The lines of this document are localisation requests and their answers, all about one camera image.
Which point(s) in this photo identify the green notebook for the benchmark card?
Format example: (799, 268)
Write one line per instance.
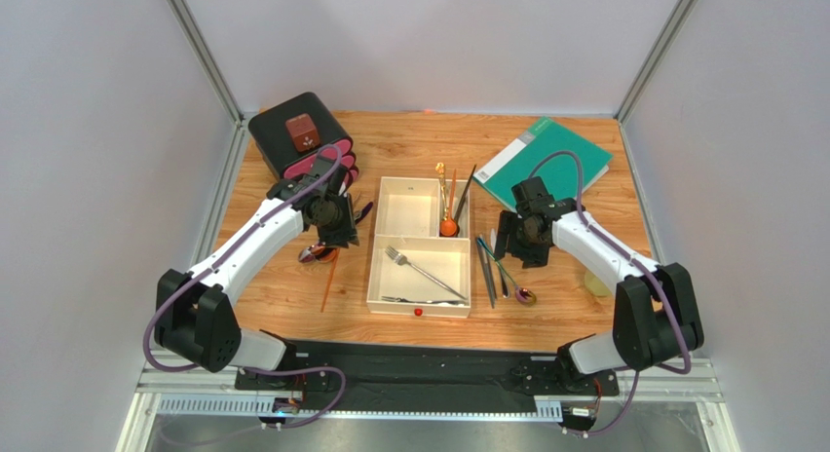
(547, 150)

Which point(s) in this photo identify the iridescent rainbow spoon left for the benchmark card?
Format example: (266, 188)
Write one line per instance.
(323, 253)

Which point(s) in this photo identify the yellow-green mug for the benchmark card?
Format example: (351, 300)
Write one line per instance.
(595, 286)

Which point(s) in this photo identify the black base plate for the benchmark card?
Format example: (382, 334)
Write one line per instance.
(396, 379)

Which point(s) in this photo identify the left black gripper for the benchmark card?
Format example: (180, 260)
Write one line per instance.
(348, 231)

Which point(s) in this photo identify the black spoon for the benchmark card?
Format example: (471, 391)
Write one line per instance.
(464, 196)

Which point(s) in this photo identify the brown cube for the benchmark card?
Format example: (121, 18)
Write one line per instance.
(303, 133)

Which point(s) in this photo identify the silver fork front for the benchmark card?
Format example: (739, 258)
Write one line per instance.
(391, 299)

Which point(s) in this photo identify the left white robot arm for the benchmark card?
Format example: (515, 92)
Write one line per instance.
(195, 316)

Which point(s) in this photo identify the black pink drawer box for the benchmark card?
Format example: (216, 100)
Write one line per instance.
(274, 144)

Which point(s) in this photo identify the iridescent long spoon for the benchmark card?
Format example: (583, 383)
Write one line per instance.
(507, 286)

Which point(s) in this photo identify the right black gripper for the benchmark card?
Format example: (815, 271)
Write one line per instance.
(511, 241)

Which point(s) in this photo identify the silver fork diagonal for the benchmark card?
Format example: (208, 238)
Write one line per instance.
(401, 260)

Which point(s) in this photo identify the gold ornate spoon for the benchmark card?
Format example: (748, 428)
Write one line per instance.
(443, 192)

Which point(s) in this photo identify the aluminium frame rail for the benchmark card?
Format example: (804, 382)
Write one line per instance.
(200, 391)

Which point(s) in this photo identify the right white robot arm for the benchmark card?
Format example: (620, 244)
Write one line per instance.
(656, 316)

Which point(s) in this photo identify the blue serrated knife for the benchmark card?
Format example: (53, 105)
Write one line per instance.
(363, 212)

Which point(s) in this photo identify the white divided utensil tray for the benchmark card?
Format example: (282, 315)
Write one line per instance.
(407, 218)

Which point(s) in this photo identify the blue-grey chopstick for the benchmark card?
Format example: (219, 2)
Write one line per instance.
(481, 255)

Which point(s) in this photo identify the orange chopstick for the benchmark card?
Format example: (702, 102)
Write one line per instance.
(331, 273)

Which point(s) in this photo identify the orange spoon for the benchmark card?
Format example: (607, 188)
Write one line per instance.
(448, 227)

